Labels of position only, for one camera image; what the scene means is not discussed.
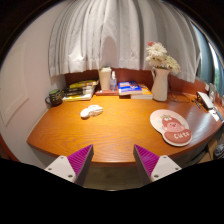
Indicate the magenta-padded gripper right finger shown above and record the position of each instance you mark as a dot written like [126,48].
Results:
[163,166]

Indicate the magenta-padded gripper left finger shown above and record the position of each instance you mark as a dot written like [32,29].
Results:
[63,166]

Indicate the white computer mouse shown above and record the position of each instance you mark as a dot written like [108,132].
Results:
[90,111]

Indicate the pink cartoon mouse pad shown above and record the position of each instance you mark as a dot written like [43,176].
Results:
[171,128]

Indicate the dark mug with green inside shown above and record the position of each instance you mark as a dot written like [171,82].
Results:
[55,97]

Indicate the yellow and white book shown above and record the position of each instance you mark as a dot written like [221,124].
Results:
[77,98]

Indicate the thick black book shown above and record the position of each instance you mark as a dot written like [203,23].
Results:
[77,93]

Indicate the orange book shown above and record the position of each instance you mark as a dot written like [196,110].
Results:
[145,93]

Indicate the silver laptop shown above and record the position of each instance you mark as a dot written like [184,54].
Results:
[205,100]

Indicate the thin black book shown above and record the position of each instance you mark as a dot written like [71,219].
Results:
[78,89]

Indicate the white ceramic vase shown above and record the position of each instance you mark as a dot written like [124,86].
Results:
[160,86]

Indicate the red-brown book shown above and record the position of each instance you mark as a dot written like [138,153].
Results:
[105,93]

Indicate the yellow and black book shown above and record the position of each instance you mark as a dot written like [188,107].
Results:
[83,84]

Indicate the blue book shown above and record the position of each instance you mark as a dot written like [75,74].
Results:
[129,87]

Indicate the cream tumbler with lid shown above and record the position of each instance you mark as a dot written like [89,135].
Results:
[105,79]

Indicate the clear spray bottle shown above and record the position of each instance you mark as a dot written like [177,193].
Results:
[113,83]

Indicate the white flower bouquet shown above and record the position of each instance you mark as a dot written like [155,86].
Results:
[158,56]

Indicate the window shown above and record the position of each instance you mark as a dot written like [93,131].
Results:
[208,63]

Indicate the white curtain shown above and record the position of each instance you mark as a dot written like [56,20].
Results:
[116,33]

